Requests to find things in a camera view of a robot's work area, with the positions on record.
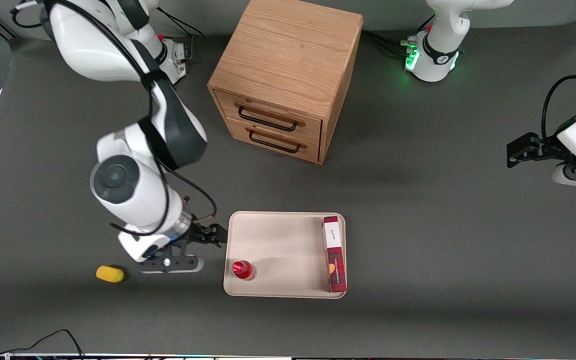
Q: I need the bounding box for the black right arm base cable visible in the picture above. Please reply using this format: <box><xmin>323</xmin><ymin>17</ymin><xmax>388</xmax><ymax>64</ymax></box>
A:
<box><xmin>157</xmin><ymin>6</ymin><xmax>208</xmax><ymax>64</ymax></box>

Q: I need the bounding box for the black metal drawer handle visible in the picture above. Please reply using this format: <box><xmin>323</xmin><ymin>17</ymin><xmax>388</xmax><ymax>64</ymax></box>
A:
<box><xmin>233</xmin><ymin>101</ymin><xmax>307</xmax><ymax>134</ymax></box>
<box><xmin>245</xmin><ymin>127</ymin><xmax>308</xmax><ymax>155</ymax></box>

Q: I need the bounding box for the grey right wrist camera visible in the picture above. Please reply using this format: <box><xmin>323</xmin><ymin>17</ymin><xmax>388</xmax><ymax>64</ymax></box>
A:
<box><xmin>135</xmin><ymin>253</ymin><xmax>205</xmax><ymax>275</ymax></box>

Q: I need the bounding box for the wooden drawer front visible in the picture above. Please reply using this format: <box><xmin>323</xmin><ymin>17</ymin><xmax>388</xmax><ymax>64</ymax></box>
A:
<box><xmin>213</xmin><ymin>89</ymin><xmax>324</xmax><ymax>147</ymax></box>
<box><xmin>224</xmin><ymin>117</ymin><xmax>322</xmax><ymax>165</ymax></box>

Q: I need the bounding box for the black left arm base cable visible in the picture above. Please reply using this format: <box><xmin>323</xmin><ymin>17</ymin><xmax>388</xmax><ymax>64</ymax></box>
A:
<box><xmin>361</xmin><ymin>29</ymin><xmax>412</xmax><ymax>49</ymax></box>
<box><xmin>368</xmin><ymin>35</ymin><xmax>412</xmax><ymax>57</ymax></box>

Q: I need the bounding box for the red coke bottle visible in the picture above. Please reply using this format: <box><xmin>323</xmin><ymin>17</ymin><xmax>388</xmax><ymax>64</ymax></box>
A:
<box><xmin>231</xmin><ymin>259</ymin><xmax>257</xmax><ymax>281</ymax></box>

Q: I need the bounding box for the black left arm wrist cable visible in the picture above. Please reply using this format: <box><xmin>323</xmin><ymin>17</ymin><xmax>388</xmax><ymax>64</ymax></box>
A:
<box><xmin>541</xmin><ymin>74</ymin><xmax>576</xmax><ymax>144</ymax></box>

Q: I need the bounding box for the beige plastic tray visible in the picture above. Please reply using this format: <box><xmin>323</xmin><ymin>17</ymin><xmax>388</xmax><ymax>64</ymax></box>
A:
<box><xmin>222</xmin><ymin>210</ymin><xmax>348</xmax><ymax>300</ymax></box>

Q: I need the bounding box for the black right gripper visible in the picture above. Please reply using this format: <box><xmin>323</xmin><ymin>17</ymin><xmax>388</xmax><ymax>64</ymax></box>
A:
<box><xmin>169</xmin><ymin>223</ymin><xmax>229</xmax><ymax>255</ymax></box>

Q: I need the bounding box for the wooden drawer cabinet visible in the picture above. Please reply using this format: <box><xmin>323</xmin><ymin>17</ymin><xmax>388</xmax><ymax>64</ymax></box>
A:
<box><xmin>206</xmin><ymin>0</ymin><xmax>364</xmax><ymax>165</ymax></box>

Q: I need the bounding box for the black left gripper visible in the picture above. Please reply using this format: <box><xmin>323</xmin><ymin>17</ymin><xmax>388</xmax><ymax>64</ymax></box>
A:
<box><xmin>506</xmin><ymin>132</ymin><xmax>572</xmax><ymax>169</ymax></box>

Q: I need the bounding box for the yellow sponge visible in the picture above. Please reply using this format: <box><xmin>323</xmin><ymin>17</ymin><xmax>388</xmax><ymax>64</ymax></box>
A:
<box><xmin>95</xmin><ymin>264</ymin><xmax>126</xmax><ymax>285</ymax></box>

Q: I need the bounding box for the red tartan shortbread box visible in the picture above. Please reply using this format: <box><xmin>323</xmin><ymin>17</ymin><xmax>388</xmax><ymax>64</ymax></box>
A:
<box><xmin>321</xmin><ymin>215</ymin><xmax>348</xmax><ymax>294</ymax></box>

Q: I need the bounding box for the black cable on table edge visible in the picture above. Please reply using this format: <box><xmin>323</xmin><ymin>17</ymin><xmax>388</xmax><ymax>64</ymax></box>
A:
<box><xmin>0</xmin><ymin>328</ymin><xmax>85</xmax><ymax>360</ymax></box>

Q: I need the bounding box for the black arm base cable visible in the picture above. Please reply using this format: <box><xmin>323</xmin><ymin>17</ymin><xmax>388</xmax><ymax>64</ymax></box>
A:
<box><xmin>361</xmin><ymin>29</ymin><xmax>412</xmax><ymax>49</ymax></box>
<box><xmin>368</xmin><ymin>35</ymin><xmax>412</xmax><ymax>57</ymax></box>
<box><xmin>157</xmin><ymin>6</ymin><xmax>208</xmax><ymax>64</ymax></box>

